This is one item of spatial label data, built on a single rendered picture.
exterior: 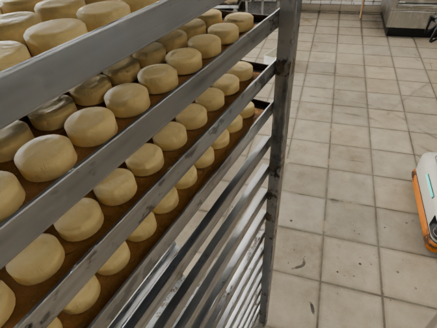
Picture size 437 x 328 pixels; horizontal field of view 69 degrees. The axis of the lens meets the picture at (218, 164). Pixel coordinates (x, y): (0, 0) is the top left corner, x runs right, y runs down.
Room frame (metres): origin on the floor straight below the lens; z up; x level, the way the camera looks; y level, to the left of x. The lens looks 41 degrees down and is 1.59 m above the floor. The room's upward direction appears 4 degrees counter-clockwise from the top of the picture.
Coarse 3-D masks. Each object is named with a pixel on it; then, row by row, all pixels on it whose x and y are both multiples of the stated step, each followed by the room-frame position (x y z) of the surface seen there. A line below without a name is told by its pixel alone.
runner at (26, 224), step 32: (256, 32) 0.50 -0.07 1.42; (224, 64) 0.41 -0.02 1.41; (192, 96) 0.34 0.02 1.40; (128, 128) 0.25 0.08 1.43; (160, 128) 0.29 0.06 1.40; (96, 160) 0.21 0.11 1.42; (64, 192) 0.18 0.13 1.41; (0, 224) 0.14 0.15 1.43; (32, 224) 0.16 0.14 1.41; (0, 256) 0.13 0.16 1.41
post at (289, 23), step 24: (288, 0) 0.57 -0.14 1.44; (288, 24) 0.57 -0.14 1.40; (288, 48) 0.56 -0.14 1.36; (288, 72) 0.56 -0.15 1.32; (288, 96) 0.56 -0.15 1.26; (288, 120) 0.58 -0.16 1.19; (264, 240) 0.58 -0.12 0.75; (264, 264) 0.57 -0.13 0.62; (264, 288) 0.57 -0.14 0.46; (264, 312) 0.56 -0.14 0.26
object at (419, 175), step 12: (432, 156) 1.41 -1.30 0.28; (420, 168) 1.40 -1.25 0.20; (432, 168) 1.31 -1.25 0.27; (420, 180) 1.32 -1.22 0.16; (432, 180) 1.22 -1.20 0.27; (420, 192) 1.27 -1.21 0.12; (432, 192) 1.15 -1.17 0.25; (420, 204) 1.19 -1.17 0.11; (432, 204) 1.08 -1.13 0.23; (420, 216) 1.12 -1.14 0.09; (432, 216) 1.02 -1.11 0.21; (432, 228) 0.97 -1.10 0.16; (432, 240) 0.93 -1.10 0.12
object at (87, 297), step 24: (240, 120) 0.52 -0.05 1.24; (216, 144) 0.46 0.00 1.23; (192, 168) 0.39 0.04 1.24; (216, 168) 0.41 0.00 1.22; (168, 192) 0.34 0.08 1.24; (192, 192) 0.36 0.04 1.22; (168, 216) 0.31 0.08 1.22; (144, 240) 0.27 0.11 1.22; (120, 264) 0.23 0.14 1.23; (96, 288) 0.19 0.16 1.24; (72, 312) 0.17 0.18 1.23; (96, 312) 0.17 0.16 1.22
